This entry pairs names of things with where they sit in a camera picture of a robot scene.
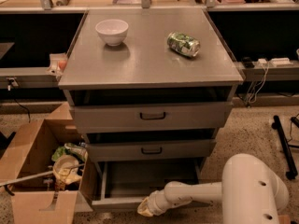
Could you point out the grey bottom drawer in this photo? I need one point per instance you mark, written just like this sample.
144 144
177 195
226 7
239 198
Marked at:
123 185

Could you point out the brown cardboard box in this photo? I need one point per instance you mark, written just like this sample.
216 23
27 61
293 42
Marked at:
29 153

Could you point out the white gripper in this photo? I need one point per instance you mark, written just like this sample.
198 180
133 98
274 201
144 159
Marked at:
153 200

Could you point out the grey middle drawer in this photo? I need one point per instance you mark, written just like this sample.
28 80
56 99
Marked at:
151 150

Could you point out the grey metal rod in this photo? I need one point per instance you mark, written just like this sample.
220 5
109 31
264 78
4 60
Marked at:
29 177

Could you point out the green plastic bag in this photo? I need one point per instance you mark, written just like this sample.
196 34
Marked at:
70 149

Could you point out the grey metal drawer cabinet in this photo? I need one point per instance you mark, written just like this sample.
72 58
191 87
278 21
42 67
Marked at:
143 70

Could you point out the black floor stand bar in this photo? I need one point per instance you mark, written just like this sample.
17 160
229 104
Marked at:
292 173

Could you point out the white power strip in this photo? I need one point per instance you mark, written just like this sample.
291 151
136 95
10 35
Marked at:
277 62

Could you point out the white ceramic bowl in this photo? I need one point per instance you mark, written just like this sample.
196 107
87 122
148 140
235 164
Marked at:
112 32

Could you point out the grey drawer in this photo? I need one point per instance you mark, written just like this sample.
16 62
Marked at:
158 117
123 185
151 150

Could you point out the crumpled paper plate trash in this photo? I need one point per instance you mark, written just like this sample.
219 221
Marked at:
65 169

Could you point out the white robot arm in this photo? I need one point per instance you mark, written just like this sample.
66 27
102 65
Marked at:
249 191

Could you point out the small tray with orange ball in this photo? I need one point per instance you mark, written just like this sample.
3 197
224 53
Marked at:
58 63

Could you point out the green crushed soda can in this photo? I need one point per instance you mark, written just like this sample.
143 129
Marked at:
183 44

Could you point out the grey top drawer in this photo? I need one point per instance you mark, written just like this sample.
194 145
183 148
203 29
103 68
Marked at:
158 117

